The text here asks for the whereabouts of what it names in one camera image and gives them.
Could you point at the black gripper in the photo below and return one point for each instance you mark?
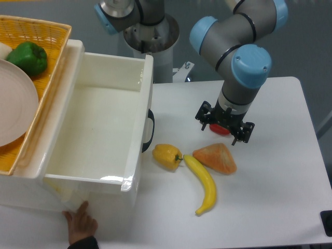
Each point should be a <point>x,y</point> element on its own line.
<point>227,119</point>

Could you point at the dark sleeve forearm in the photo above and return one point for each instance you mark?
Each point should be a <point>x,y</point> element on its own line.
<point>86,243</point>

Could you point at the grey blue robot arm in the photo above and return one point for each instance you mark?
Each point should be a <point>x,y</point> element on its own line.
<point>228,46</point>

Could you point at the triangle orange bread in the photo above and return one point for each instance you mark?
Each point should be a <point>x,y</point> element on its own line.
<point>217,157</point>

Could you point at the person's hand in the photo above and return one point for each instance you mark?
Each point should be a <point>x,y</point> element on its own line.
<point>80,224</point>

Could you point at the red object under gripper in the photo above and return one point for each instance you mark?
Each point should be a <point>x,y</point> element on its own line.
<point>218,129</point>

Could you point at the yellow bell pepper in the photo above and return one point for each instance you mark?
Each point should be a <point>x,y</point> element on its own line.
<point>168,156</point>

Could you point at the yellow banana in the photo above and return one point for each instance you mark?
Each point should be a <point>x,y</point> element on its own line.
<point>209,186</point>

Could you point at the white open drawer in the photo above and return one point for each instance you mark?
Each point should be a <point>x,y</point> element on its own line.
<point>106,137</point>

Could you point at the black object at table edge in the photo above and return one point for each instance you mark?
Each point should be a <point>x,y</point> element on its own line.
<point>326,217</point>

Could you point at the yellow woven basket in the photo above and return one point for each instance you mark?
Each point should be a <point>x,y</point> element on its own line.
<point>53,38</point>

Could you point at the green bell pepper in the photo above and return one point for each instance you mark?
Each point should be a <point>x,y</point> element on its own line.
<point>29,57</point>

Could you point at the pink plate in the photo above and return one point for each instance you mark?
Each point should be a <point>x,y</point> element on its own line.
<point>19,102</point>

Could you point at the white plastic drawer unit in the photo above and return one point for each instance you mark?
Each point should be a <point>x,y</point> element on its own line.
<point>41,179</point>

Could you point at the white round vegetable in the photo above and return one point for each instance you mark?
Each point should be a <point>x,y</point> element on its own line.
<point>5,50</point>

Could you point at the black drawer handle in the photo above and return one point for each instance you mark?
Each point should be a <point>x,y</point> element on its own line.
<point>149,130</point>

